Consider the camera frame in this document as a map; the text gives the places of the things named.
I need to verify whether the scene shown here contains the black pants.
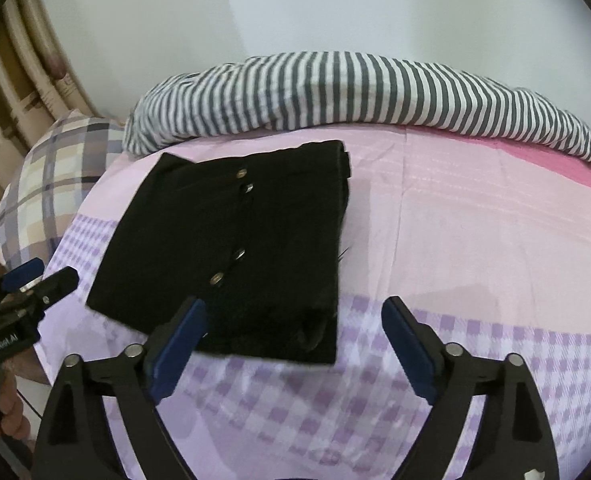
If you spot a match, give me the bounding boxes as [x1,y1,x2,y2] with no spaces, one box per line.
[87,140,351,365]

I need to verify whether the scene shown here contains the left hand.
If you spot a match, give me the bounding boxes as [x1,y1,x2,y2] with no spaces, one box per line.
[0,361,30,441]

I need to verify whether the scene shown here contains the plaid pillow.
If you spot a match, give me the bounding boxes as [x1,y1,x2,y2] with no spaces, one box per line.
[0,110,124,269]

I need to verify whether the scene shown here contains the pink purple plaid bedsheet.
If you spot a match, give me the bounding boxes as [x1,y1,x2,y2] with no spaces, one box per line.
[35,123,591,480]

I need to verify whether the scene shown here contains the beige wooden headboard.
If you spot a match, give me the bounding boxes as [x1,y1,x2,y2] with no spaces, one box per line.
[0,0,94,197]

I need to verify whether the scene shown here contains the grey white striped duvet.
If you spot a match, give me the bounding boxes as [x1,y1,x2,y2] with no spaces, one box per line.
[124,51,591,166]

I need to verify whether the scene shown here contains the black cable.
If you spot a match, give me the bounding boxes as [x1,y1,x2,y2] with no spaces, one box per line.
[14,389,47,421]

